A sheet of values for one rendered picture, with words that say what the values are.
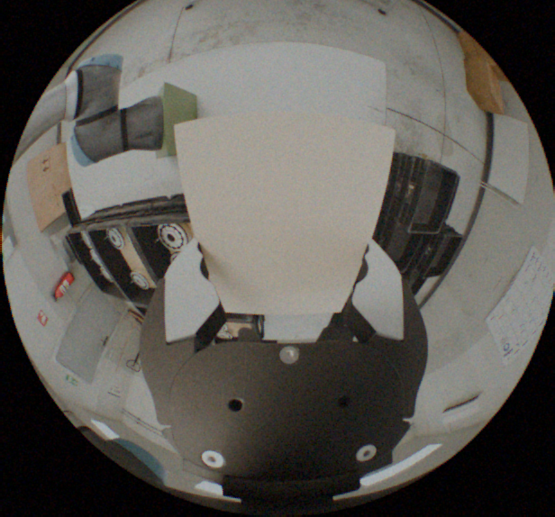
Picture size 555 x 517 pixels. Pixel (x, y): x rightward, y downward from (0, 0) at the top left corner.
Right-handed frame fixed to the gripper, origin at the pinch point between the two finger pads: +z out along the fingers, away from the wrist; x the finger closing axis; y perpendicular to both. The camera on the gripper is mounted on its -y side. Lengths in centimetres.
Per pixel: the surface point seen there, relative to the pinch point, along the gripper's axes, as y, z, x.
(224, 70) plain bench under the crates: -31, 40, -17
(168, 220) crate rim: 6.9, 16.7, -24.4
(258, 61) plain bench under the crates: -33, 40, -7
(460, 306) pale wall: 146, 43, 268
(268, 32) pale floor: -98, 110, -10
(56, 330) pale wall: 136, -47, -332
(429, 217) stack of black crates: 23, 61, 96
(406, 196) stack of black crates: 12, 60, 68
